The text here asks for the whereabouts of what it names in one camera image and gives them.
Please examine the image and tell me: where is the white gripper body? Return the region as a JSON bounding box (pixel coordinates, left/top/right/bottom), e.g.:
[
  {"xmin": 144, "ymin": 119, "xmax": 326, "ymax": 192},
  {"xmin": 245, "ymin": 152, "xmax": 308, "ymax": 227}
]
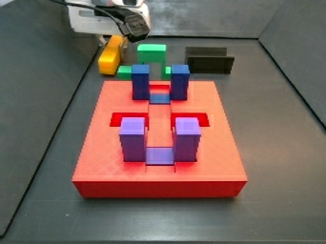
[{"xmin": 66, "ymin": 0, "xmax": 149, "ymax": 35}]

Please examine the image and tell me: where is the yellow rectangular block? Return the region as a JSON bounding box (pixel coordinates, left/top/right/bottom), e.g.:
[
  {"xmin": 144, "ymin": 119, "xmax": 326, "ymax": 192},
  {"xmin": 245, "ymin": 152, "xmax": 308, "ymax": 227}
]
[{"xmin": 97, "ymin": 35, "xmax": 125, "ymax": 75}]

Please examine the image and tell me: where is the red insertion board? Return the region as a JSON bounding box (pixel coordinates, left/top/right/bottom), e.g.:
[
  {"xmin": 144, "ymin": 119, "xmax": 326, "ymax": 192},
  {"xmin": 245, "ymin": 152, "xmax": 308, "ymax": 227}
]
[{"xmin": 72, "ymin": 81, "xmax": 247, "ymax": 198}]

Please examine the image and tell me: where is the green stepped arch block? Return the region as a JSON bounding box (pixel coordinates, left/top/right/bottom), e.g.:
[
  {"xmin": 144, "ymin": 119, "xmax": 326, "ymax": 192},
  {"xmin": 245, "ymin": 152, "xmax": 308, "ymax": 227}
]
[{"xmin": 117, "ymin": 44, "xmax": 171, "ymax": 80}]

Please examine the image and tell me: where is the dark blue U block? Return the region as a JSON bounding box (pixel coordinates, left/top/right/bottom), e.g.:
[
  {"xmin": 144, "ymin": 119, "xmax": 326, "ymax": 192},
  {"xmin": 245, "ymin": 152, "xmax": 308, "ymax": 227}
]
[{"xmin": 131, "ymin": 65, "xmax": 189, "ymax": 105}]

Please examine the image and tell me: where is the purple U block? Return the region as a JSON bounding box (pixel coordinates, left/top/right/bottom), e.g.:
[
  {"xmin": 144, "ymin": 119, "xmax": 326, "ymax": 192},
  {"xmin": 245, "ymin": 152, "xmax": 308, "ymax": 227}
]
[{"xmin": 118, "ymin": 117, "xmax": 201, "ymax": 166}]

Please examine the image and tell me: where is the black camera cable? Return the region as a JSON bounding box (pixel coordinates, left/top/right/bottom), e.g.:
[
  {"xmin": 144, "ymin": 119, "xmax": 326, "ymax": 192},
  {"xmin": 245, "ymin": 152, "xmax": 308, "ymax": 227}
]
[{"xmin": 49, "ymin": 0, "xmax": 132, "ymax": 36}]

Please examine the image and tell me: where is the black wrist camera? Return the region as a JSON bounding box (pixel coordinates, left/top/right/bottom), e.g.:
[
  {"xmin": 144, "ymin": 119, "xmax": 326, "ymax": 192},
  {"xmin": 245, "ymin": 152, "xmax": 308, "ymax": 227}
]
[{"xmin": 124, "ymin": 13, "xmax": 149, "ymax": 43}]

